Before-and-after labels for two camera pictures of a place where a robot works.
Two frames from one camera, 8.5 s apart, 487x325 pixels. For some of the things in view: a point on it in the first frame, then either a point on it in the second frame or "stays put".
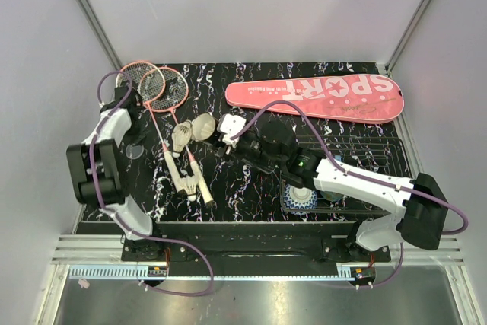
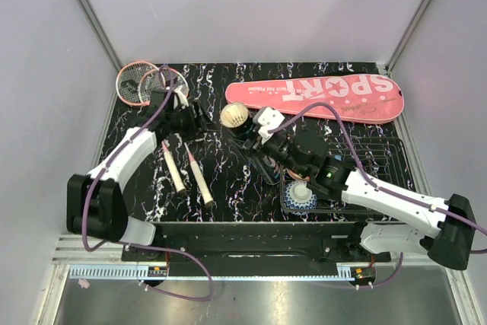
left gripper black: (141, 135) to (199, 125)
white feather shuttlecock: (180, 135) to (233, 115)
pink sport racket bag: (364, 98) stays put
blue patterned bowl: (299, 198) stays put
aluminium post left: (89, 11) stays put
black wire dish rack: (380, 154) stays put
